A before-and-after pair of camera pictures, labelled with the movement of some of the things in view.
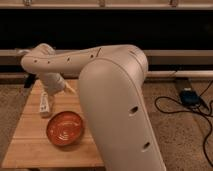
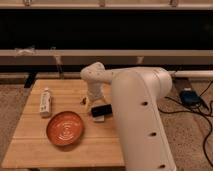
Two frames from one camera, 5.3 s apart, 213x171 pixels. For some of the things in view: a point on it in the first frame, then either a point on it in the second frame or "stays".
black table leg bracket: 29,80 stays
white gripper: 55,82 -> 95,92
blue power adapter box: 190,97 stays
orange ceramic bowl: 64,128 stays
